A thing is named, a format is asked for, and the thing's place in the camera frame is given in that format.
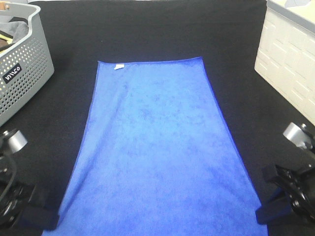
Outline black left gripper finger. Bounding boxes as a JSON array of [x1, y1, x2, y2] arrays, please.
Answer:
[[13, 206, 59, 231], [21, 184, 43, 207]]

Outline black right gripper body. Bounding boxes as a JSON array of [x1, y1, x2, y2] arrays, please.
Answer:
[[275, 162, 315, 223]]

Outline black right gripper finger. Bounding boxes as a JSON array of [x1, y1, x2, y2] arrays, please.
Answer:
[[255, 197, 293, 224], [262, 164, 279, 183]]

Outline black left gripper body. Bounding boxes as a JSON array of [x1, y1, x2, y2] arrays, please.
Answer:
[[0, 154, 24, 228]]

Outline blue microfibre towel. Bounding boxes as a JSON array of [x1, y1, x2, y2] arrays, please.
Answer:
[[43, 57, 268, 236]]

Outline white plastic storage box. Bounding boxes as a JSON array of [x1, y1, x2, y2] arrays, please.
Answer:
[[254, 0, 315, 123]]

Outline grey perforated laundry basket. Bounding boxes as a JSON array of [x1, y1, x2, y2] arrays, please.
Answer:
[[0, 1, 54, 124]]

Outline black table cover cloth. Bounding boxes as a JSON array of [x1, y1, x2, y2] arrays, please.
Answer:
[[3, 0, 315, 236]]

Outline brown and yellow folded cloths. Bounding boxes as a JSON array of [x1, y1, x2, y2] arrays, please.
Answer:
[[0, 31, 13, 53]]

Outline grey towel in basket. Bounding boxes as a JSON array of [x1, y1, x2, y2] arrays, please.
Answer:
[[0, 21, 29, 43]]

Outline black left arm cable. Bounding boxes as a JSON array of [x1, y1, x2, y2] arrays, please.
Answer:
[[0, 152, 18, 202]]

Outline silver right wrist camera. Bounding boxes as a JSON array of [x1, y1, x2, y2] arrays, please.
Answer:
[[283, 122, 315, 150]]

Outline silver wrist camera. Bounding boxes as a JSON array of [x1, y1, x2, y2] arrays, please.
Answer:
[[283, 122, 315, 150], [2, 129, 28, 154]]

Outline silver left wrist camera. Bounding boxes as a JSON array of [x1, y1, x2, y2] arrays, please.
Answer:
[[2, 129, 28, 154]]

